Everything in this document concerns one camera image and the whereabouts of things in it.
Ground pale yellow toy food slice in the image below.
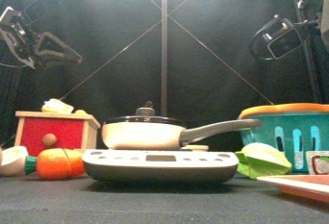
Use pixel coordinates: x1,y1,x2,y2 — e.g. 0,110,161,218
41,98,77,114

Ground black pot lid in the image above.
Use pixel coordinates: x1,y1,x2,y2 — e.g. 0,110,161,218
105,101,186,128

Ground teal basket orange rim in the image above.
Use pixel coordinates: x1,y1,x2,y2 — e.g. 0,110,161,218
237,102,329,174

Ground orange toy carrot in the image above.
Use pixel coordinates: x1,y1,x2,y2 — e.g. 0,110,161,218
23,147,87,181

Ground white toy onion half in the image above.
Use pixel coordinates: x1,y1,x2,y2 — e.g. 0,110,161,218
0,145,30,177

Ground green toy lettuce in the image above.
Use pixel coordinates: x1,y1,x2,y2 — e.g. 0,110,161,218
234,141,293,180

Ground small square toy block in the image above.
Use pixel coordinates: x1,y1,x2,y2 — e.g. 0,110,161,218
305,150,329,176

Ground white toy induction stove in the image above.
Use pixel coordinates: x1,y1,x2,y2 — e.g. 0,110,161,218
82,148,241,184

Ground pink cutting board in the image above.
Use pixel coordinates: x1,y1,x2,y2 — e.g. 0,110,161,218
256,173,329,203

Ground thin diagonal frame cord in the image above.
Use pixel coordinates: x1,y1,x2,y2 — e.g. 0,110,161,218
58,0,214,101
125,0,276,106

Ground grey frame pole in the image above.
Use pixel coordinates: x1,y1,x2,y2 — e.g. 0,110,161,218
160,0,170,117

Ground white saucepan grey handle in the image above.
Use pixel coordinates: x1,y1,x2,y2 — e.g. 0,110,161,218
101,118,263,151

